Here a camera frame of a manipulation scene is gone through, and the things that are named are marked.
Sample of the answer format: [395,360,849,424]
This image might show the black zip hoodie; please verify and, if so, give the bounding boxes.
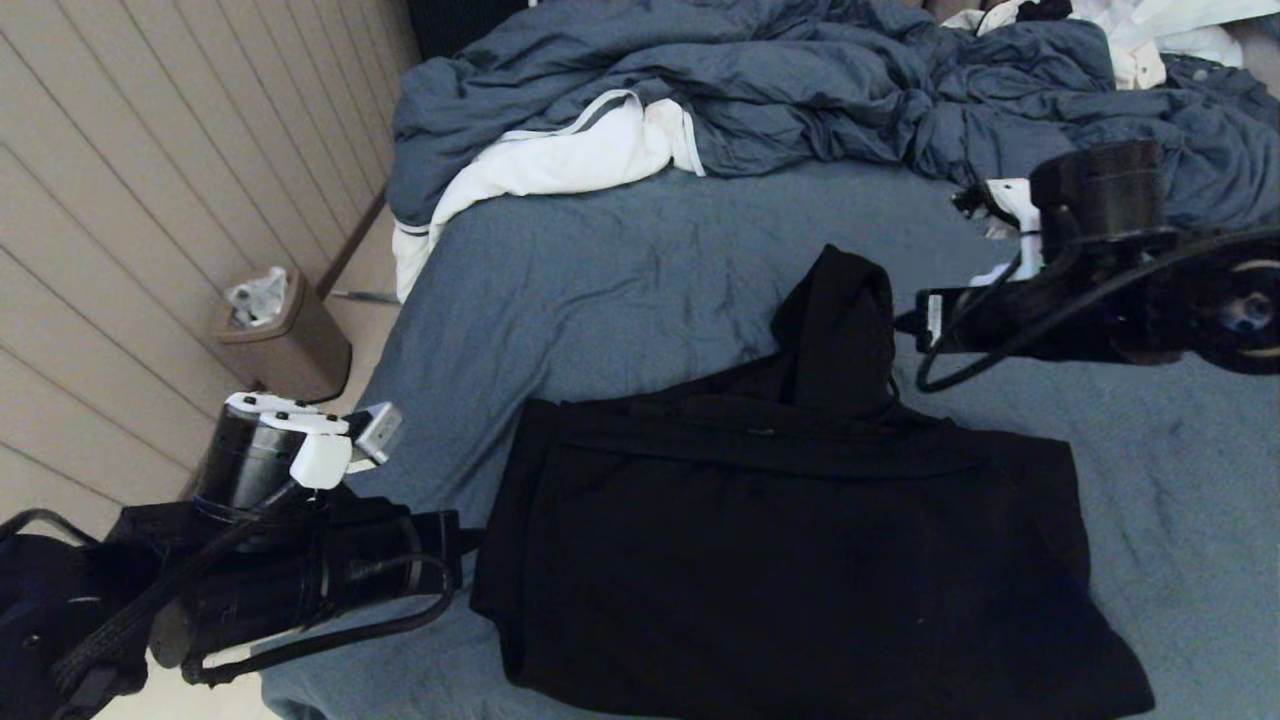
[470,245,1157,720]

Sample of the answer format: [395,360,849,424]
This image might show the white crumpled clothes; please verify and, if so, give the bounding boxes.
[940,0,1280,91]

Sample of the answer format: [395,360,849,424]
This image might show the blue denim shirt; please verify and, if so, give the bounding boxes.
[1160,55,1280,131]

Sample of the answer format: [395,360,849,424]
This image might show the small black garment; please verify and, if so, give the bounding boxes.
[985,0,1073,23]

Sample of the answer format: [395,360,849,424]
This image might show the brown trash bin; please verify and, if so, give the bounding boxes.
[208,267,353,405]

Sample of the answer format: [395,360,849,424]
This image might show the blue bed sheet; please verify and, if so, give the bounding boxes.
[255,160,1280,720]

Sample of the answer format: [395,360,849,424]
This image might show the crumpled blue duvet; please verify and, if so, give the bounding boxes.
[385,0,1280,233]

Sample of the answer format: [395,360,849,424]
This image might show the white plastic bin bag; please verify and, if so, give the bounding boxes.
[226,267,291,329]

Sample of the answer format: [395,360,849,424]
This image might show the white blanket with grey stripe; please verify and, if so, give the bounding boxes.
[392,88,706,303]

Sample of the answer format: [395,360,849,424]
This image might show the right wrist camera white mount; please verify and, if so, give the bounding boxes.
[953,177,1047,288]

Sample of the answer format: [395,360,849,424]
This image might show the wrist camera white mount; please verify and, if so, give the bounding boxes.
[953,177,1047,288]
[224,391,404,492]

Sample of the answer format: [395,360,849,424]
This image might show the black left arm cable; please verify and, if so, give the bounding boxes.
[180,553,458,688]

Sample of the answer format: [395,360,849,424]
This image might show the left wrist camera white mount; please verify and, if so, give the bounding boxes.
[224,391,404,492]

